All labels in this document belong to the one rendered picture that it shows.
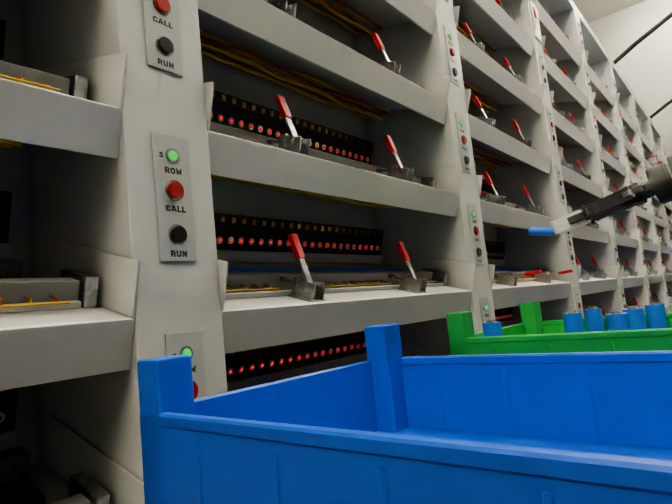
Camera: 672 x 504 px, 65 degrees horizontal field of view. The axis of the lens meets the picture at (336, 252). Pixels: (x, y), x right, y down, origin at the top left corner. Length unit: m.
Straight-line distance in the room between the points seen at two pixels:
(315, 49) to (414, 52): 0.43
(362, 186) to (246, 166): 0.23
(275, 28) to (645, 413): 0.59
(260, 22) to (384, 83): 0.28
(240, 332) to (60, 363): 0.18
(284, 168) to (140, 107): 0.20
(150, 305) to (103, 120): 0.17
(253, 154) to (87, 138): 0.19
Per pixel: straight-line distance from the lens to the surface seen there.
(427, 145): 1.11
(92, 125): 0.51
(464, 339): 0.54
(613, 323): 0.51
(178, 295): 0.51
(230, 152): 0.60
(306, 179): 0.68
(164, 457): 0.27
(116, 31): 0.56
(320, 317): 0.66
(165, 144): 0.54
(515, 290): 1.26
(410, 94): 0.98
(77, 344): 0.47
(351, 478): 0.18
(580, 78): 2.54
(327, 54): 0.80
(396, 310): 0.80
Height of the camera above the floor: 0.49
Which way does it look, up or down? 6 degrees up
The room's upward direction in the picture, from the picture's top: 6 degrees counter-clockwise
